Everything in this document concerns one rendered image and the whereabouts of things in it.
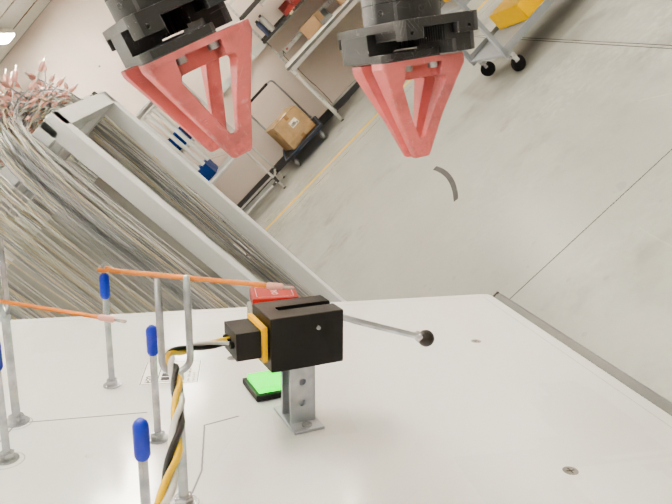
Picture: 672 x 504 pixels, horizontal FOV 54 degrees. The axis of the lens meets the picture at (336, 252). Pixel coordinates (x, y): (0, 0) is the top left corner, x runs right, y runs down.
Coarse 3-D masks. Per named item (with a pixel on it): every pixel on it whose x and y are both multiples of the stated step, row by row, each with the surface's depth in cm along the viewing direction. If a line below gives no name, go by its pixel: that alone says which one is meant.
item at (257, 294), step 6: (252, 288) 73; (258, 288) 73; (264, 288) 73; (294, 288) 74; (252, 294) 71; (258, 294) 71; (264, 294) 71; (270, 294) 71; (276, 294) 71; (282, 294) 71; (288, 294) 71; (294, 294) 71; (252, 300) 70; (258, 300) 70; (264, 300) 70; (270, 300) 70
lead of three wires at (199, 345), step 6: (198, 342) 45; (204, 342) 46; (210, 342) 46; (216, 342) 46; (222, 342) 46; (228, 342) 46; (174, 348) 43; (180, 348) 43; (198, 348) 45; (204, 348) 46; (210, 348) 46; (168, 354) 40; (174, 354) 42; (180, 354) 43; (168, 360) 39
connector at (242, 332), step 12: (228, 324) 47; (240, 324) 47; (252, 324) 47; (228, 336) 47; (240, 336) 45; (252, 336) 46; (228, 348) 47; (240, 348) 46; (252, 348) 46; (240, 360) 46
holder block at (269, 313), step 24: (264, 312) 47; (288, 312) 47; (312, 312) 47; (336, 312) 48; (288, 336) 46; (312, 336) 47; (336, 336) 48; (288, 360) 47; (312, 360) 48; (336, 360) 48
